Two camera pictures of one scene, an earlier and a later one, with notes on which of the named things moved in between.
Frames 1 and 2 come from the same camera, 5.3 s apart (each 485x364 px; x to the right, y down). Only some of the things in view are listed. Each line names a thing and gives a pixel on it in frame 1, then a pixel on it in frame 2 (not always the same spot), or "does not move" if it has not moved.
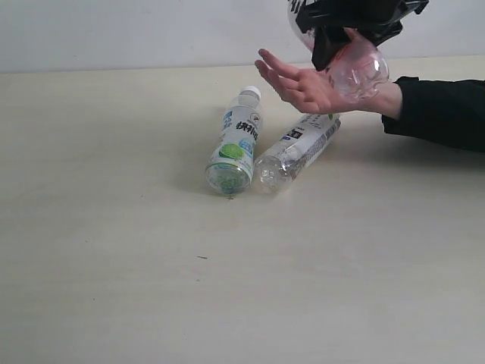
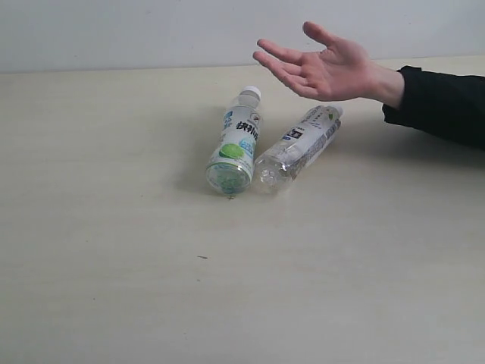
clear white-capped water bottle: [280, 164] does not move
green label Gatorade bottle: [229, 168] does not move
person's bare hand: [315, 91] → [342, 71]
